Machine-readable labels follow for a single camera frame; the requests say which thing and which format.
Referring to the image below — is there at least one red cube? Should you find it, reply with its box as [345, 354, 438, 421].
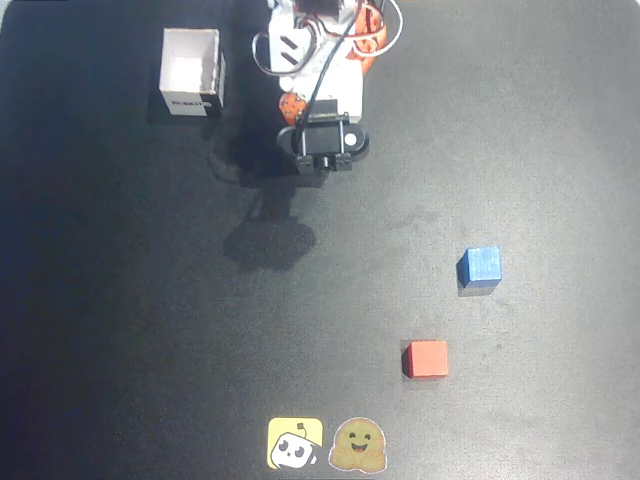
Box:
[401, 340, 449, 380]

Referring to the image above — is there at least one blue cube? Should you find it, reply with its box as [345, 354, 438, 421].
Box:
[456, 245, 503, 288]

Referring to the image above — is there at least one white open cardboard box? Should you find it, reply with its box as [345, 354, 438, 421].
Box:
[158, 27, 227, 119]

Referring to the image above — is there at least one black table mat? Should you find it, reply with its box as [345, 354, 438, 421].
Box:
[0, 0, 640, 480]

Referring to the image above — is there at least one yellow robot face sticker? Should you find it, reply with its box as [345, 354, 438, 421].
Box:
[267, 417, 324, 470]

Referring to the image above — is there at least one hugging face emoji sticker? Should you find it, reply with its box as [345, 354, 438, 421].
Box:
[327, 417, 389, 472]

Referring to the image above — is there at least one black camera cable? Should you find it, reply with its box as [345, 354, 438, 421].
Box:
[292, 0, 389, 151]

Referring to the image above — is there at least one black oval gripper camera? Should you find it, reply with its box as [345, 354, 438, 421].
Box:
[276, 110, 372, 176]

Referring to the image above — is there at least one looped servo wire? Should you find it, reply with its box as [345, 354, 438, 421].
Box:
[251, 30, 324, 80]

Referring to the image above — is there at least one red white servo wire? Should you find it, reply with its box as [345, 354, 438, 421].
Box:
[319, 0, 404, 60]

